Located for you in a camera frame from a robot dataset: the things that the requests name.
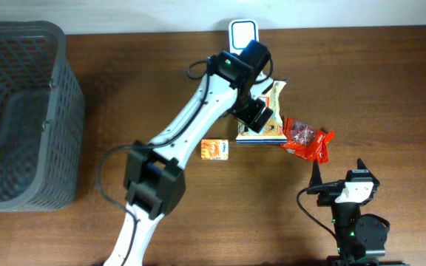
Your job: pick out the grey plastic mesh basket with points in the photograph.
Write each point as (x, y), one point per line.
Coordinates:
(41, 119)

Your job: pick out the white barcode scanner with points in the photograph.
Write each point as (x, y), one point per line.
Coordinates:
(241, 33)

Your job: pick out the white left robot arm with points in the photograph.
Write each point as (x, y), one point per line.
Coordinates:
(154, 175)

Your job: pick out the orange tissue pack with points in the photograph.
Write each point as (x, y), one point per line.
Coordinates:
(214, 149)

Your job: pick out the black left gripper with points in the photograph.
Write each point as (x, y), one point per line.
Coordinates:
(259, 115)

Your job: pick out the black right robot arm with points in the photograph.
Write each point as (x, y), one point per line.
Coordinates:
(360, 237)

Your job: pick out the red candy bag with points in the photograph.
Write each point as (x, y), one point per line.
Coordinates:
(305, 141)

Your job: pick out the yellow snack bag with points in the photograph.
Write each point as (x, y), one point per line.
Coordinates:
(272, 132)

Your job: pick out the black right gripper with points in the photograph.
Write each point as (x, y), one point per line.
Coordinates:
(331, 188)

